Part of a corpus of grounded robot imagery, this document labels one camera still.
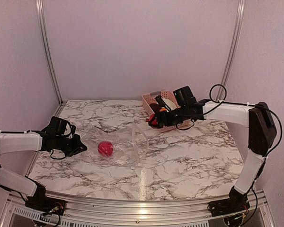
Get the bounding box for dark purple fake vegetable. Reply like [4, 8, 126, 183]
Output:
[149, 103, 161, 113]

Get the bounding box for aluminium frame post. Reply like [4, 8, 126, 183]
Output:
[221, 0, 246, 86]
[36, 0, 63, 105]

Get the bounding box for left aluminium frame post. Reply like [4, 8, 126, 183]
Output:
[36, 0, 63, 105]

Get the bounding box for red fake apple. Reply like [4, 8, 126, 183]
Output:
[98, 141, 114, 157]

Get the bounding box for right aluminium frame post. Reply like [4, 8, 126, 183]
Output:
[221, 0, 246, 86]

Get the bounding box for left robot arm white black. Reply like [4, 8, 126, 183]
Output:
[0, 116, 87, 210]

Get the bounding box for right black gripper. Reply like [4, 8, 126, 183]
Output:
[148, 105, 188, 128]

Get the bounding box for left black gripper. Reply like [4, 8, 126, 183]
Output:
[55, 134, 87, 157]

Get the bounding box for pink perforated plastic basket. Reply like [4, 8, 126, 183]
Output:
[141, 89, 192, 132]

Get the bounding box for front aluminium rail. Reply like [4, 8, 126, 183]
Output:
[0, 188, 275, 227]

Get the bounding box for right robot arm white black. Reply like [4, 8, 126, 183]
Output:
[148, 86, 283, 215]

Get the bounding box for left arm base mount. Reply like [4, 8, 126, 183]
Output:
[25, 196, 66, 215]

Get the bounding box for dark red fake fruit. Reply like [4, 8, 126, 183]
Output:
[148, 114, 160, 128]

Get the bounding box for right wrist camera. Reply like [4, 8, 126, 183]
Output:
[155, 95, 172, 112]

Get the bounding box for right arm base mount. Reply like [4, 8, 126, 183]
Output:
[207, 198, 250, 217]

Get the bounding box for white fake cabbage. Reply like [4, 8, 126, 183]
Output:
[164, 99, 178, 110]

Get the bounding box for clear zip top bag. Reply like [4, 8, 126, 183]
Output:
[81, 123, 149, 166]

